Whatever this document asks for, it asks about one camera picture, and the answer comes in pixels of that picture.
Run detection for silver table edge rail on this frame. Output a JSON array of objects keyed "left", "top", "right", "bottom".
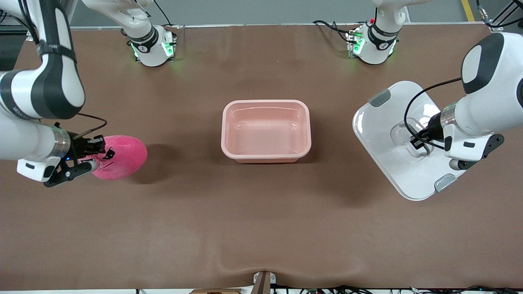
[{"left": 69, "top": 22, "right": 491, "bottom": 30}]

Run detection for pink plastic box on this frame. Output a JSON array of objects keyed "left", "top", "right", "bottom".
[{"left": 221, "top": 99, "right": 312, "bottom": 164}]

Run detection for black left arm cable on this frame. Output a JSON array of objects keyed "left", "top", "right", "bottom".
[{"left": 404, "top": 78, "right": 464, "bottom": 149}]

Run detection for white box lid grey latches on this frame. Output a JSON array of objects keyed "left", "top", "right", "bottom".
[{"left": 352, "top": 81, "right": 497, "bottom": 201}]

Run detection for brown table mat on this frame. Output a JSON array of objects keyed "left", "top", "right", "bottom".
[{"left": 0, "top": 24, "right": 523, "bottom": 290}]

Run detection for black base cable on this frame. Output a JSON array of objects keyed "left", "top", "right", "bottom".
[
  {"left": 313, "top": 20, "right": 356, "bottom": 43},
  {"left": 153, "top": 0, "right": 182, "bottom": 29}
]

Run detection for pink plush toy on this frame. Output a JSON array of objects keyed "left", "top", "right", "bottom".
[{"left": 91, "top": 135, "right": 148, "bottom": 181}]

